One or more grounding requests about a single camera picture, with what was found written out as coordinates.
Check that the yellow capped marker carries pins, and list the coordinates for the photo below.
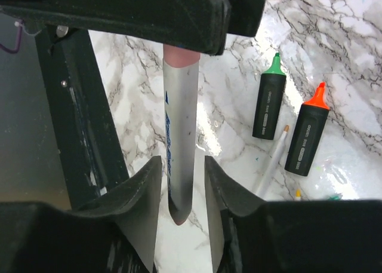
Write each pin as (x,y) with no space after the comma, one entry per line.
(297,195)

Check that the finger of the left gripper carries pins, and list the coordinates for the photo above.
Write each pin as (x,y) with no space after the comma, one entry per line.
(197,25)
(245,17)

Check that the teal acrylic marker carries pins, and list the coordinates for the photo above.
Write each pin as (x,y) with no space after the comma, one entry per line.
(334,197)

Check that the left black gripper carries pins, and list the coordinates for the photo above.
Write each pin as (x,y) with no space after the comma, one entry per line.
(88,144)

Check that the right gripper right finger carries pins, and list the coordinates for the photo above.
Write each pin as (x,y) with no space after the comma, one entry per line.
(248,234)

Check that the pink capped white pen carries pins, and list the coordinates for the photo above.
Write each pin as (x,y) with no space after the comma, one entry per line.
(272,163)

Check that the orange highlighter black body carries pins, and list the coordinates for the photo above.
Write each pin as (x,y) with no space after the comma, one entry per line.
(307,134)

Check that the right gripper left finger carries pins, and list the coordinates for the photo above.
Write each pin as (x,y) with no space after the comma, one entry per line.
(113,233)

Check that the green highlighter black body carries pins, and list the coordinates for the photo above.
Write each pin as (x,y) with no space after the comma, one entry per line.
(269,99)

